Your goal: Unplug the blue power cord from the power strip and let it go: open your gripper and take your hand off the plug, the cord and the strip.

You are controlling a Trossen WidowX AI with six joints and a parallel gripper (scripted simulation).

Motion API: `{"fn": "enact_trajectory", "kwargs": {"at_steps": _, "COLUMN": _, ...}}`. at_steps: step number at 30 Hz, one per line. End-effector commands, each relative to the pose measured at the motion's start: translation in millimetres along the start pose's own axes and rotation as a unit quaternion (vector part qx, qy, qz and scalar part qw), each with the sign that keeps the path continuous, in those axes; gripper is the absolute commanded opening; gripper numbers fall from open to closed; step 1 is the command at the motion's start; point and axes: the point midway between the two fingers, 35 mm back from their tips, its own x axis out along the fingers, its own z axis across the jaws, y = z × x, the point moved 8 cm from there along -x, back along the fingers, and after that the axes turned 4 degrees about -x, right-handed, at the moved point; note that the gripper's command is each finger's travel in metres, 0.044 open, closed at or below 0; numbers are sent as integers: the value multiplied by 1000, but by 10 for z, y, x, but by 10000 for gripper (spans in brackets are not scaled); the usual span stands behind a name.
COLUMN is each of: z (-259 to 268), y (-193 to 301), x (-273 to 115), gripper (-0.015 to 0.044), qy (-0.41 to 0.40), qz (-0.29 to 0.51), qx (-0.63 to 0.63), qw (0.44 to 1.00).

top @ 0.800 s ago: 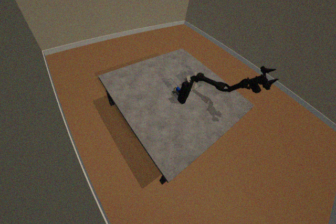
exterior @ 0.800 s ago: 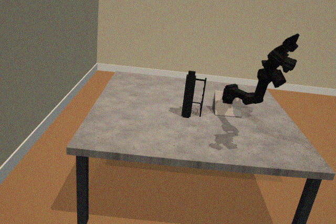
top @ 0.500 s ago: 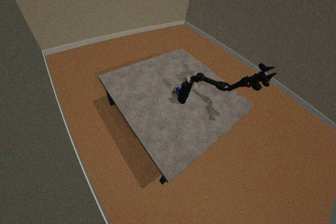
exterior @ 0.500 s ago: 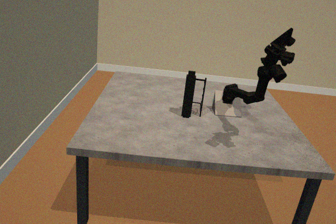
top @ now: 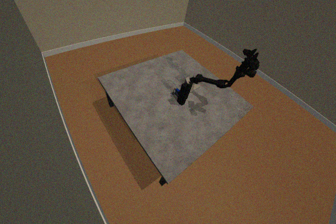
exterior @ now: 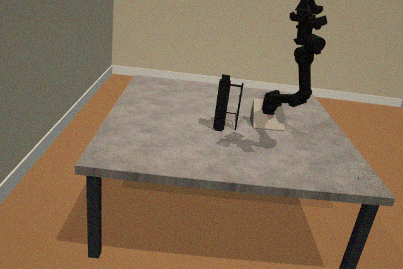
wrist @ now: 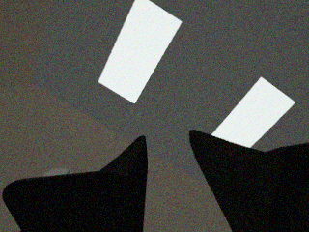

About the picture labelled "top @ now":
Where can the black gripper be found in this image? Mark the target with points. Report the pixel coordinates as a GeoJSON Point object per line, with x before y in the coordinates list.
{"type": "Point", "coordinates": [250, 60]}

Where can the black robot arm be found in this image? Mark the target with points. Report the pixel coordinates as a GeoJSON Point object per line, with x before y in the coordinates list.
{"type": "Point", "coordinates": [240, 72]}

